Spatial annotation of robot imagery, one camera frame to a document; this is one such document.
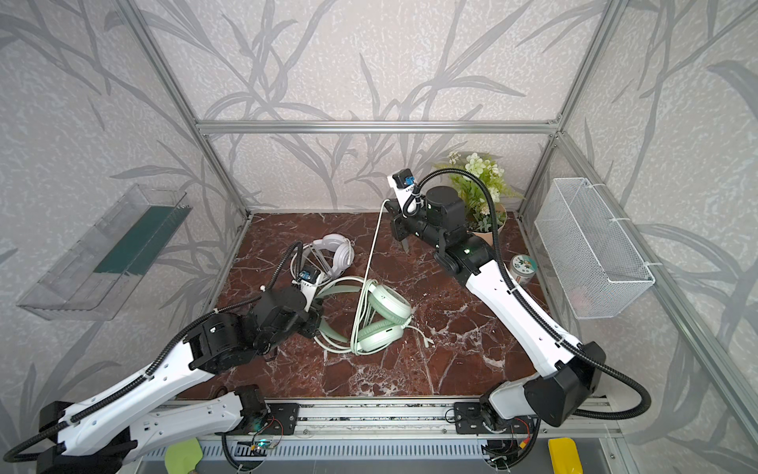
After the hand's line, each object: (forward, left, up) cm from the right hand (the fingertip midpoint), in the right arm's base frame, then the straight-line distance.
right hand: (391, 190), depth 68 cm
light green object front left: (-48, +49, -39) cm, 79 cm away
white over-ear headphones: (+6, +17, -32) cm, 37 cm away
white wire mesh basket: (-16, -43, -6) cm, 47 cm away
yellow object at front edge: (-48, -40, -40) cm, 74 cm away
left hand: (-19, +15, -17) cm, 29 cm away
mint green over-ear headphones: (-26, 0, -10) cm, 28 cm away
